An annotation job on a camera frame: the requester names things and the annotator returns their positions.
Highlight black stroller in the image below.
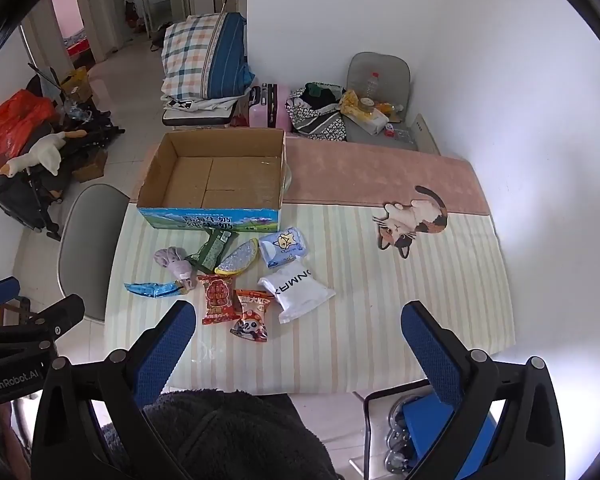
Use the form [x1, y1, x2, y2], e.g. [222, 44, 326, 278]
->
[0, 162, 76, 242]

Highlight silver yellow scrub sponge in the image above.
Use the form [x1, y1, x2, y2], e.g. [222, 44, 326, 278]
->
[214, 238, 260, 276]

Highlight red floral snack pack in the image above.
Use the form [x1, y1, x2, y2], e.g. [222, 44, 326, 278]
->
[198, 274, 239, 325]

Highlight grey cushioned chair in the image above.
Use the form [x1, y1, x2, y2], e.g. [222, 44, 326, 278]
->
[343, 52, 417, 151]

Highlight white goose plush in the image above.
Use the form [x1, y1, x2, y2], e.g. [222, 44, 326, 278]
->
[0, 130, 87, 178]

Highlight light blue star pack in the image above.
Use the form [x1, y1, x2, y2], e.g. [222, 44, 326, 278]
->
[259, 226, 308, 269]

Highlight purple plush bunny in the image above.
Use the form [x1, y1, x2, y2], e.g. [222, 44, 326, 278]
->
[154, 246, 197, 292]

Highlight black fleece sleeve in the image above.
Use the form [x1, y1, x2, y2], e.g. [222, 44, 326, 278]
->
[101, 389, 339, 480]

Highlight open cardboard box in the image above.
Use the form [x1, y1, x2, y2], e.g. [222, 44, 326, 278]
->
[133, 128, 286, 233]

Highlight white metal chair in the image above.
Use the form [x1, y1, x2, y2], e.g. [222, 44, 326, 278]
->
[162, 96, 247, 129]

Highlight blue snack wrapper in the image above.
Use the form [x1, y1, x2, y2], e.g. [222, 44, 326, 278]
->
[124, 281, 186, 299]

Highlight small brown cardboard box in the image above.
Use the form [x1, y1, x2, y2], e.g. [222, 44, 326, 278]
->
[72, 150, 108, 183]

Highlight white XAMNO soft pack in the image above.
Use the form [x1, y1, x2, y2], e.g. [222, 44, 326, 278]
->
[258, 258, 336, 324]

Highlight yellow snack bag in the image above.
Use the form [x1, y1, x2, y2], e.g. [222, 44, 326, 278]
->
[339, 90, 375, 120]

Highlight red orange plastic bag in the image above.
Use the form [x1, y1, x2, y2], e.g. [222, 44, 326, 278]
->
[0, 89, 57, 168]

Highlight orange panda snack pack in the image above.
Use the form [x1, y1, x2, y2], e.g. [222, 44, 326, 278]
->
[230, 289, 274, 342]

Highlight pink suitcase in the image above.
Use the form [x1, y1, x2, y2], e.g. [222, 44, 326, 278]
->
[248, 84, 291, 132]

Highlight green snack pack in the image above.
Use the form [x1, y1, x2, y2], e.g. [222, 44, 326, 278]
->
[185, 229, 237, 274]

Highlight plastic water bottle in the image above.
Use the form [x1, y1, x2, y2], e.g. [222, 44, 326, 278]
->
[365, 72, 379, 101]

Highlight plaid folded bedding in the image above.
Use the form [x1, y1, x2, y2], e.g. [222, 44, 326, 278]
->
[161, 12, 254, 102]

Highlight black white patterned bag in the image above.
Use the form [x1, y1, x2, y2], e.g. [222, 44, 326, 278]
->
[285, 82, 347, 142]

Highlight grey plastic chair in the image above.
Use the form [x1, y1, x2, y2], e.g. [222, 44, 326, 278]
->
[57, 184, 130, 323]

